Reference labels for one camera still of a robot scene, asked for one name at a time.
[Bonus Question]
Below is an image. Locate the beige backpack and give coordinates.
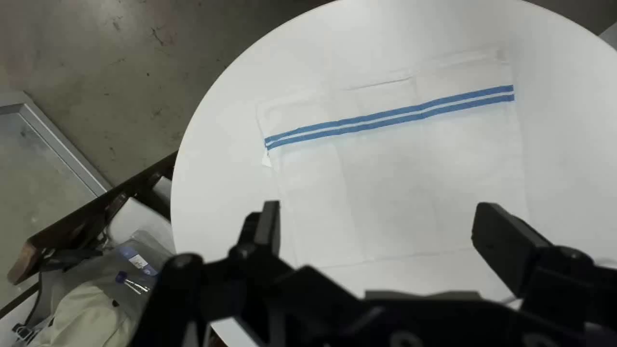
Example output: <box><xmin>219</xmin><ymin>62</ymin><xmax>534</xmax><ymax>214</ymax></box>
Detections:
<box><xmin>11</xmin><ymin>241</ymin><xmax>169</xmax><ymax>347</ymax></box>

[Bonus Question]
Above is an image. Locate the white towel with blue stripes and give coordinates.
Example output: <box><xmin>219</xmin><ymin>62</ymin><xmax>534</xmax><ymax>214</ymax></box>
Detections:
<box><xmin>258</xmin><ymin>47</ymin><xmax>526</xmax><ymax>268</ymax></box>

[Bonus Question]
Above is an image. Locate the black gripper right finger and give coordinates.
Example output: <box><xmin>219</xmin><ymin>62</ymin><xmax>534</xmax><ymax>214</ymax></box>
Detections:
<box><xmin>470</xmin><ymin>203</ymin><xmax>551</xmax><ymax>297</ymax></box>

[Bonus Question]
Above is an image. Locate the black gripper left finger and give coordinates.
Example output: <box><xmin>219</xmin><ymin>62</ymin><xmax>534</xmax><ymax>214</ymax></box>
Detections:
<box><xmin>231</xmin><ymin>201</ymin><xmax>281</xmax><ymax>259</ymax></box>

